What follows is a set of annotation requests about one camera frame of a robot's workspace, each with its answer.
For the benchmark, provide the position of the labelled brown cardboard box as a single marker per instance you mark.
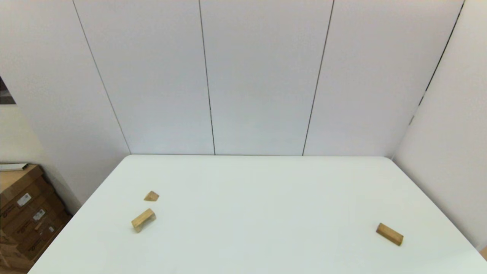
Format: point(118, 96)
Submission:
point(26, 213)

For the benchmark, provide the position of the triangular wooden building block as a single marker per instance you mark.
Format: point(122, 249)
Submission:
point(151, 196)

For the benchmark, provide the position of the arched wooden building block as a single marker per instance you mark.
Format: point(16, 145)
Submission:
point(143, 219)

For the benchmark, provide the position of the plain brown cardboard box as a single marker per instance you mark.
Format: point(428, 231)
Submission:
point(9, 253)

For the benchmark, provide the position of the flat white device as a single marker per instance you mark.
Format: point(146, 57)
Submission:
point(13, 166)

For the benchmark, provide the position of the rectangular wooden building block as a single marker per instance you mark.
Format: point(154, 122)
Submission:
point(389, 234)

